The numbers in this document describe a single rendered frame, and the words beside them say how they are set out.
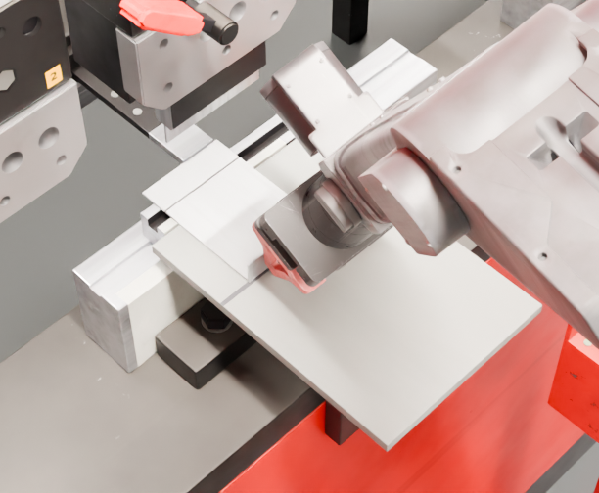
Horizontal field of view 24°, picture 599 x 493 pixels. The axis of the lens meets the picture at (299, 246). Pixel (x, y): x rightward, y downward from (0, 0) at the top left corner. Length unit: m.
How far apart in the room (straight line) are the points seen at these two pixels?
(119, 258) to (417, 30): 1.66
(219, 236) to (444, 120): 0.67
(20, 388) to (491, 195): 0.81
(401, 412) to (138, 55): 0.33
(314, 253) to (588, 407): 0.48
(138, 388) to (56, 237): 1.25
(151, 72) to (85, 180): 1.56
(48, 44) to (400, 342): 0.38
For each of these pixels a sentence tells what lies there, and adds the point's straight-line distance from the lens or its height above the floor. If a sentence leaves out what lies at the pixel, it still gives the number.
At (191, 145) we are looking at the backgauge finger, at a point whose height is 1.00.
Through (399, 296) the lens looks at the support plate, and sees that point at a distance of 1.13.
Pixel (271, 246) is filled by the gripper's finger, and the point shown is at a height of 1.08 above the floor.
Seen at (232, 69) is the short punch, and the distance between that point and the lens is 1.12.
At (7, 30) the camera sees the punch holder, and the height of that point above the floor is 1.32.
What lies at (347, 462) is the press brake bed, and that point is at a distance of 1.42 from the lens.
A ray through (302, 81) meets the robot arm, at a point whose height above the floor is 1.23.
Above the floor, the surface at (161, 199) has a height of 1.00.
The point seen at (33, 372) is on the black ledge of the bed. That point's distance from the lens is 1.26.
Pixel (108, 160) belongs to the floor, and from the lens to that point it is 2.57.
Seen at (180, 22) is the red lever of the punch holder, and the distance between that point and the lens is 0.92.
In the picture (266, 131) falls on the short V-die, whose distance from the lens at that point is 1.24.
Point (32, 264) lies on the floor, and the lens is 2.44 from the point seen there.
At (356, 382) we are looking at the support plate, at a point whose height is 1.00.
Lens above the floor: 1.92
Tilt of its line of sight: 52 degrees down
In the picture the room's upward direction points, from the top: straight up
